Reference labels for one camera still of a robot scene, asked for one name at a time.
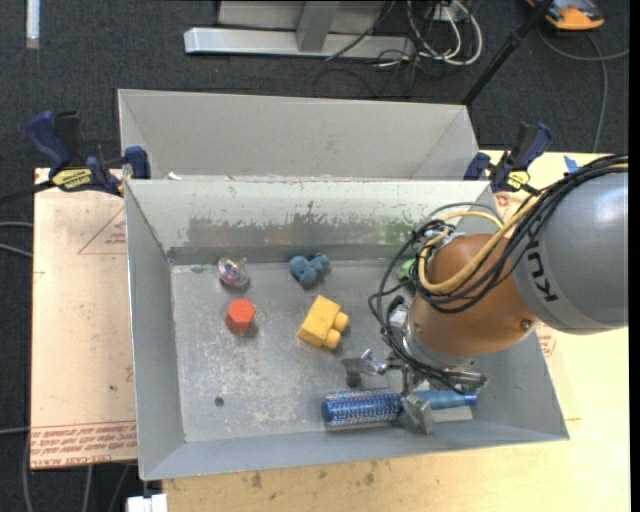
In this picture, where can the grey metal bin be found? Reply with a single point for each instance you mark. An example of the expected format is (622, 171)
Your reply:
(250, 370)

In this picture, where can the yellow toy building block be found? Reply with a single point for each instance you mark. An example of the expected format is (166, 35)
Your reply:
(320, 320)

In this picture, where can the orange-red hexagonal block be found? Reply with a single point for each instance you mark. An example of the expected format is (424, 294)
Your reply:
(240, 315)

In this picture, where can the blue toy animal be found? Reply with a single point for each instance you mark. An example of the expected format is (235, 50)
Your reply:
(306, 270)

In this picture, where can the black cylinder on white bracket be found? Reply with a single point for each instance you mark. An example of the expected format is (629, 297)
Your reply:
(398, 315)

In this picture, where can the blue hairbrush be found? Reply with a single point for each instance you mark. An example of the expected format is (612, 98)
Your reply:
(360, 407)

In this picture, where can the clear multicolour spinning top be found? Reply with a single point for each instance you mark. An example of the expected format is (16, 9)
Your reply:
(233, 272)

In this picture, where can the light green toy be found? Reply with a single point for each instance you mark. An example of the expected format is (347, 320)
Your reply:
(406, 270)

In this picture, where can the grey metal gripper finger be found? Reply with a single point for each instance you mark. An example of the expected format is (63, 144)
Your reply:
(352, 370)
(417, 412)

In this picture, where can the brown cardboard board, red print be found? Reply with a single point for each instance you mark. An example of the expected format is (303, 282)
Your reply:
(80, 325)

